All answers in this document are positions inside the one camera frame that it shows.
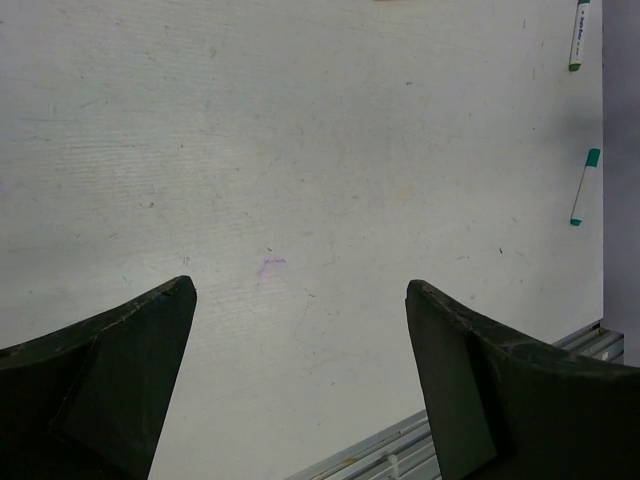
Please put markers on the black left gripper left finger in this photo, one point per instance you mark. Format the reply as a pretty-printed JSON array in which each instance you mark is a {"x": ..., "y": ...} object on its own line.
[{"x": 89, "y": 401}]

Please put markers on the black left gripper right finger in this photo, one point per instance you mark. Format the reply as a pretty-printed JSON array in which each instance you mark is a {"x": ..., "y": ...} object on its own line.
[{"x": 552, "y": 414}]

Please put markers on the teal capped white marker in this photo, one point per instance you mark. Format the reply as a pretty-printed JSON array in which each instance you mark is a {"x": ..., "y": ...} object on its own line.
[{"x": 588, "y": 180}]

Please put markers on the green capped white marker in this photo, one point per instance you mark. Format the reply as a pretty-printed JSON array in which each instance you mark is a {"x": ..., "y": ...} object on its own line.
[{"x": 579, "y": 35}]

